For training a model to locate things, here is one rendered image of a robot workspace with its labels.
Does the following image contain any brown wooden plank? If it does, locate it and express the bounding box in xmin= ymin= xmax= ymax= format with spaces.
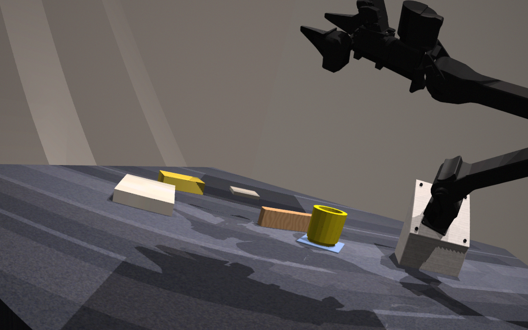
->
xmin=257 ymin=206 xmax=311 ymax=232

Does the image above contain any yellow cup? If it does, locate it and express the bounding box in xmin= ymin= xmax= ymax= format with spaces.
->
xmin=307 ymin=205 xmax=347 ymax=247

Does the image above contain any yellow rectangular block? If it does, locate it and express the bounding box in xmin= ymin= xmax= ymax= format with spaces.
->
xmin=158 ymin=170 xmax=205 ymax=195

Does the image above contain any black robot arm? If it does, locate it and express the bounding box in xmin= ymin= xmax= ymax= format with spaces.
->
xmin=357 ymin=0 xmax=528 ymax=236

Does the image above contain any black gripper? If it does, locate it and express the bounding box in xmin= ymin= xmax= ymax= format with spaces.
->
xmin=300 ymin=13 xmax=398 ymax=73

